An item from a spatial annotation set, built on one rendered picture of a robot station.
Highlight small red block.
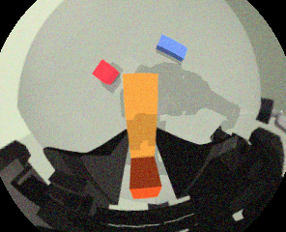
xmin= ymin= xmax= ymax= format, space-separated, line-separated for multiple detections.
xmin=93 ymin=59 xmax=119 ymax=85

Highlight blue rectangular block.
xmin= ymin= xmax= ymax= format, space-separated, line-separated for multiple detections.
xmin=156 ymin=35 xmax=188 ymax=62

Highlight orange bar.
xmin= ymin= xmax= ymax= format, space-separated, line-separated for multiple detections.
xmin=123 ymin=73 xmax=161 ymax=200

